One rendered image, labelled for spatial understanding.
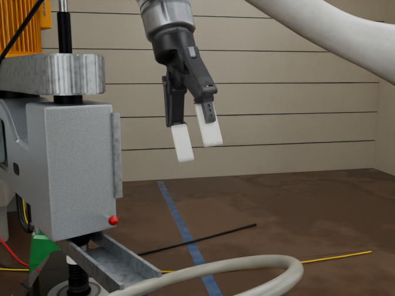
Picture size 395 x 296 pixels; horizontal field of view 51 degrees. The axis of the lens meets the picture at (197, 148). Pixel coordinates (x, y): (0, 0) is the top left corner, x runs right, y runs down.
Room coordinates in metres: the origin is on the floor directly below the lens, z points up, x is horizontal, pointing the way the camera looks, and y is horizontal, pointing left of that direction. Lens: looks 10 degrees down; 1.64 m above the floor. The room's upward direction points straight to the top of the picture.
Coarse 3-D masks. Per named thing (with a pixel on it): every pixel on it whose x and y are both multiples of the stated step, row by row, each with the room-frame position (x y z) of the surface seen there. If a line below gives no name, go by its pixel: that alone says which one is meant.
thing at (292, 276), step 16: (256, 256) 0.95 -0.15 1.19; (272, 256) 0.91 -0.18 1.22; (288, 256) 0.85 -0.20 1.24; (176, 272) 1.01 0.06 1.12; (192, 272) 1.01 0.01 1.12; (208, 272) 1.00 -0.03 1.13; (288, 272) 0.69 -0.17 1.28; (128, 288) 0.94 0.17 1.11; (144, 288) 0.96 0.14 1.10; (256, 288) 0.63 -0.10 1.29; (272, 288) 0.63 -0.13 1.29; (288, 288) 0.66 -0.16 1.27
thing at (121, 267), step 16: (32, 224) 1.42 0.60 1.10; (64, 240) 1.24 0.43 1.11; (96, 240) 1.31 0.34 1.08; (112, 240) 1.22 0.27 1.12; (80, 256) 1.13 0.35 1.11; (96, 256) 1.20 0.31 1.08; (112, 256) 1.20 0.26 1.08; (128, 256) 1.13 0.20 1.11; (96, 272) 1.04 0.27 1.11; (112, 272) 1.09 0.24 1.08; (128, 272) 1.08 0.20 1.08; (144, 272) 1.05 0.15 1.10; (160, 272) 1.00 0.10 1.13; (112, 288) 0.96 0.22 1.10; (160, 288) 1.00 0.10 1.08
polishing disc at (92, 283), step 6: (66, 282) 1.39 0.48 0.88; (90, 282) 1.39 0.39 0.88; (96, 282) 1.39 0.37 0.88; (54, 288) 1.35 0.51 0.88; (60, 288) 1.35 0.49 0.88; (66, 288) 1.35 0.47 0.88; (96, 288) 1.35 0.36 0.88; (102, 288) 1.35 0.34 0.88; (48, 294) 1.31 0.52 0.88; (54, 294) 1.31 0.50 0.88; (60, 294) 1.31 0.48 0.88; (90, 294) 1.31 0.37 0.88; (96, 294) 1.31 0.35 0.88; (102, 294) 1.31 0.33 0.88
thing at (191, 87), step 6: (174, 66) 0.71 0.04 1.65; (174, 72) 0.70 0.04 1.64; (180, 72) 0.69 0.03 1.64; (180, 78) 0.68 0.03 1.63; (186, 78) 0.68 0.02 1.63; (192, 78) 0.68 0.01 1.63; (186, 84) 0.67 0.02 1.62; (192, 84) 0.66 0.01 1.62; (192, 90) 0.65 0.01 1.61; (198, 90) 0.64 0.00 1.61; (198, 96) 0.63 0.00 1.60; (198, 102) 0.63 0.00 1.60
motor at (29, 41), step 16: (0, 0) 1.76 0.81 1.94; (16, 0) 1.78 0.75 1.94; (32, 0) 1.82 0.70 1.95; (0, 16) 1.75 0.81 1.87; (16, 16) 1.76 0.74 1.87; (48, 16) 1.92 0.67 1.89; (0, 32) 1.74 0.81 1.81; (32, 32) 1.82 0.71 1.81; (0, 48) 1.73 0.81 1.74; (16, 48) 1.77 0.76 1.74; (32, 48) 1.80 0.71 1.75
